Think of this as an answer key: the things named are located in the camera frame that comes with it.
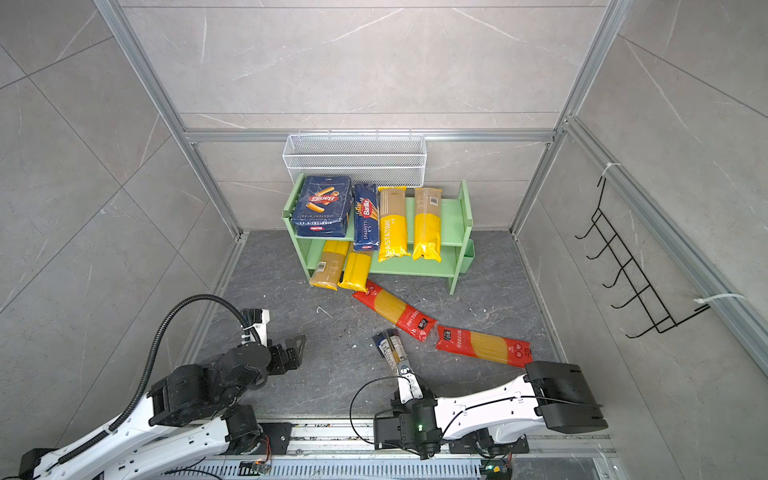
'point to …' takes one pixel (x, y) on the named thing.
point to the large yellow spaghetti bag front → (356, 271)
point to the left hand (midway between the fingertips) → (293, 336)
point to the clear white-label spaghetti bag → (391, 348)
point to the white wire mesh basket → (388, 160)
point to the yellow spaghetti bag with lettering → (393, 241)
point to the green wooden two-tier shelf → (456, 225)
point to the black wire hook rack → (645, 296)
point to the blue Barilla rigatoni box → (322, 205)
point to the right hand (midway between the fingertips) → (404, 393)
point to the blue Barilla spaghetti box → (366, 217)
